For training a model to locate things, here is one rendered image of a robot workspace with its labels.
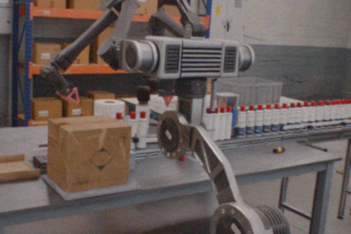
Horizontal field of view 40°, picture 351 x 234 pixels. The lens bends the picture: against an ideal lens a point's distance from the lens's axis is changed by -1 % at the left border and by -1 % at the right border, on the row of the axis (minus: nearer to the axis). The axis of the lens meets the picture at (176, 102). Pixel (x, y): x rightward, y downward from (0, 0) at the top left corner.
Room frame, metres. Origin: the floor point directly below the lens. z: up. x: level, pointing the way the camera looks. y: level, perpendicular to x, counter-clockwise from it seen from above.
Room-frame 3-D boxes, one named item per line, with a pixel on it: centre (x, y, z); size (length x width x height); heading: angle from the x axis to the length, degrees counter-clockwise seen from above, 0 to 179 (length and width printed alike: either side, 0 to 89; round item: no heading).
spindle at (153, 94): (3.32, 0.17, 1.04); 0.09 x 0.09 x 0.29
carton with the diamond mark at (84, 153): (2.10, 0.38, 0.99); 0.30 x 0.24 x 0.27; 125
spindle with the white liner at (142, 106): (2.91, 0.20, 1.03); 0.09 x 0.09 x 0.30
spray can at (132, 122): (2.55, 0.23, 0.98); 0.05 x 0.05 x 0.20
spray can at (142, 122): (2.59, 0.18, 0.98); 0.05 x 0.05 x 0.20
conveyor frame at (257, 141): (2.72, -0.02, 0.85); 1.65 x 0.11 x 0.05; 124
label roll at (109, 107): (3.12, 0.44, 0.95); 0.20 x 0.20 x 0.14
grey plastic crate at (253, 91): (4.86, -0.72, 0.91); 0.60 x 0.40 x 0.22; 129
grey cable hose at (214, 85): (2.73, -0.21, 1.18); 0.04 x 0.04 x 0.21
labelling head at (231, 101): (3.04, -0.32, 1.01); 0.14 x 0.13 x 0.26; 124
